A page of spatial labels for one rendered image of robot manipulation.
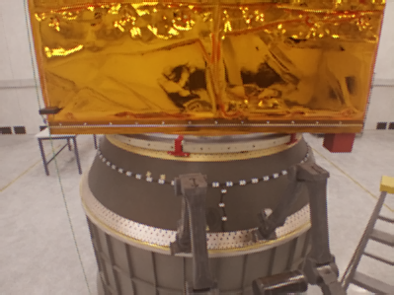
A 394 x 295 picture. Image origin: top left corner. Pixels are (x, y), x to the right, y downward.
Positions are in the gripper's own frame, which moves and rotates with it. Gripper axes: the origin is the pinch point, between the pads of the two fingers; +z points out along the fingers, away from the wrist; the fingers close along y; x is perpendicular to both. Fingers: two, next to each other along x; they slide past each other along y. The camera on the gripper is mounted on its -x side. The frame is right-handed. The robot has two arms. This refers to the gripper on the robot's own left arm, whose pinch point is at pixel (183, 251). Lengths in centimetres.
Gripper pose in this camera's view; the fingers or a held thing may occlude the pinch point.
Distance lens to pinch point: 141.2
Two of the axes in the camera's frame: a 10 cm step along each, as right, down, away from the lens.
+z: -1.0, 6.4, 7.7
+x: 1.7, 7.7, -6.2
